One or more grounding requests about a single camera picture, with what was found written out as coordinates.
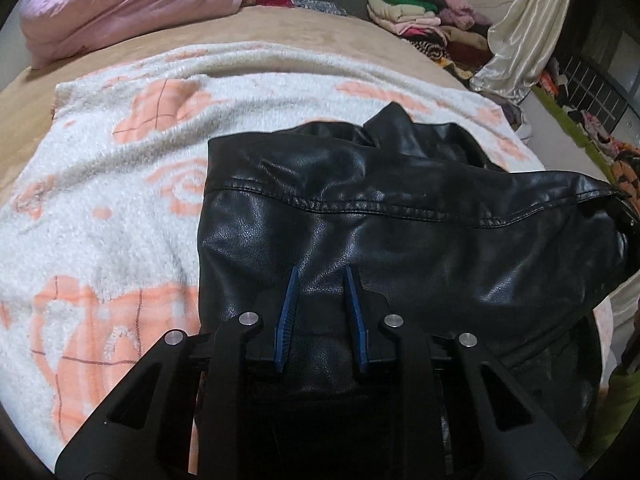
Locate green windowsill cover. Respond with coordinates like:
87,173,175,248
531,82,640,181

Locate pile of folded clothes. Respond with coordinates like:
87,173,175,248
366,0,496,81

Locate clothes on windowsill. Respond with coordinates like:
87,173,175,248
537,57,640,196

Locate cream satin curtain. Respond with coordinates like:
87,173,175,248
470,0,581,103

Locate olive green cloth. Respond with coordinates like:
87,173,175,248
597,372,640,458

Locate blue patterned cloth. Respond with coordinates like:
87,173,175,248
292,0,348,17

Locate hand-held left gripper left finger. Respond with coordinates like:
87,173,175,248
55,266,301,480

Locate black leather jacket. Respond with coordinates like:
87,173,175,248
192,101,632,441

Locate window grille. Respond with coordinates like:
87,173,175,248
557,55,633,121

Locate beige bed sheet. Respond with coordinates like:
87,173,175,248
0,7,471,201

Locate white and pink blanket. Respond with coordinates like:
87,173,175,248
0,42,616,463

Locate pink quilt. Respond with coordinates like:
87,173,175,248
20,0,246,70

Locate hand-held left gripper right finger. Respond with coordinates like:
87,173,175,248
345,266,586,480

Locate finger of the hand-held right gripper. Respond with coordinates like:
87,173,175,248
614,194,640,235

